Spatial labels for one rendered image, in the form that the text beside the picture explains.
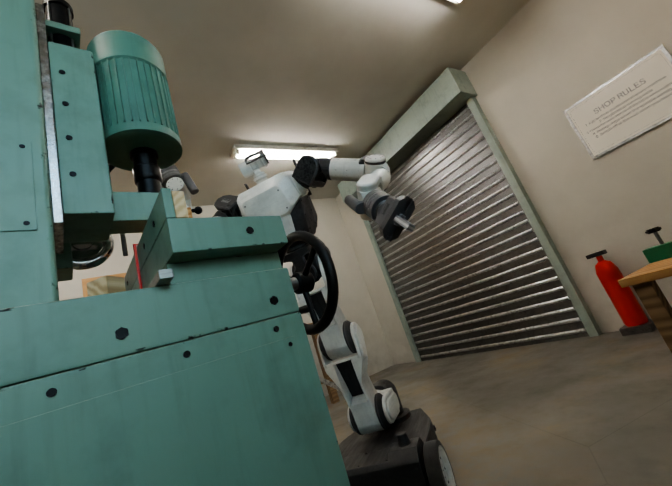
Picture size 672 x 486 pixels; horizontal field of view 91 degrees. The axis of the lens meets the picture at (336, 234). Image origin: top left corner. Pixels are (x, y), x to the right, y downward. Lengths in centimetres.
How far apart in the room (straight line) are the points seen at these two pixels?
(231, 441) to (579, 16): 346
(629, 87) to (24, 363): 331
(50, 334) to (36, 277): 16
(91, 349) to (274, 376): 26
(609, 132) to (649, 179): 43
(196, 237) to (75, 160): 34
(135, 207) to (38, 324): 36
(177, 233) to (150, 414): 25
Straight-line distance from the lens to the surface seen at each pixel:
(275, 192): 135
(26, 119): 83
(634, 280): 134
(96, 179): 81
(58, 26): 112
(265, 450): 59
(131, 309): 56
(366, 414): 160
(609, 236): 326
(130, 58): 103
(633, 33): 336
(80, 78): 97
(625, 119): 323
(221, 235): 60
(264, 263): 66
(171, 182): 146
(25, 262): 70
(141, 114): 92
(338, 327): 146
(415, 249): 420
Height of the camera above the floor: 65
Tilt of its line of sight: 16 degrees up
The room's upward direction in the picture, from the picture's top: 19 degrees counter-clockwise
